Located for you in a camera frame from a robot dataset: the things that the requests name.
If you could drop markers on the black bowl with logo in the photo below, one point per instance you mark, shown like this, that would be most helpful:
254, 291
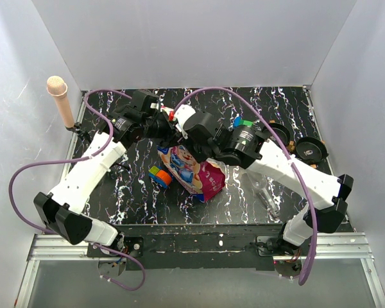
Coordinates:
281, 131

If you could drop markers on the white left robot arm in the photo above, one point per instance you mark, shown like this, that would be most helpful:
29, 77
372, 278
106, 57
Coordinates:
61, 209

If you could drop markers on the pink pet food bag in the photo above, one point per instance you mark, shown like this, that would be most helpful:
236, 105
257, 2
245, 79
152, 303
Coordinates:
203, 180

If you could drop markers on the pink microphone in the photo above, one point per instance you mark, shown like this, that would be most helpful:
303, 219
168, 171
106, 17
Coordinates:
58, 89

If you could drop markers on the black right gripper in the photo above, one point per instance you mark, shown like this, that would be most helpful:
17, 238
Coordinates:
187, 140

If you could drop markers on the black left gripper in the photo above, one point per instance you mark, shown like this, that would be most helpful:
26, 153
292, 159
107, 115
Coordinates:
171, 138

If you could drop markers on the colourful cube toy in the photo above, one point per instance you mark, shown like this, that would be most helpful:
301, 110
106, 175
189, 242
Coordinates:
160, 176

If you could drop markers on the blue green toy blocks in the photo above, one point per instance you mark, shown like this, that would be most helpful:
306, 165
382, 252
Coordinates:
238, 121

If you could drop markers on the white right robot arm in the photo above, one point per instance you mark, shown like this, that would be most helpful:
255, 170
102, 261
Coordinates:
247, 148

